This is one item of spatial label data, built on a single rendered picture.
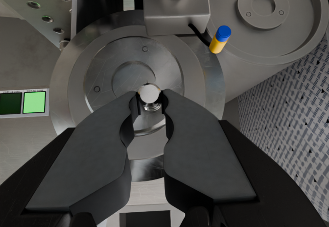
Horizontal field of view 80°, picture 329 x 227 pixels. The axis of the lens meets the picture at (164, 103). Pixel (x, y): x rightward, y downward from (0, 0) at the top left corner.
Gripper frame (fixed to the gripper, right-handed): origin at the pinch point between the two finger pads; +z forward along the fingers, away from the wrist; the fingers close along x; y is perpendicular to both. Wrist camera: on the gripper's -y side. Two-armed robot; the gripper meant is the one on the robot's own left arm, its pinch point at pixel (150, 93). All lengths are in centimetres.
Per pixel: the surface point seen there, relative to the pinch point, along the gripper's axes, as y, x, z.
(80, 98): 1.8, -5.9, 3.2
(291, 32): -1.8, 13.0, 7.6
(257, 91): 9.4, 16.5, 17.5
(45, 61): 53, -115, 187
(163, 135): 4.3, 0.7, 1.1
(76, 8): -4.4, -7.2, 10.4
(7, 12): 9, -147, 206
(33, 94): 16.1, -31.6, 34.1
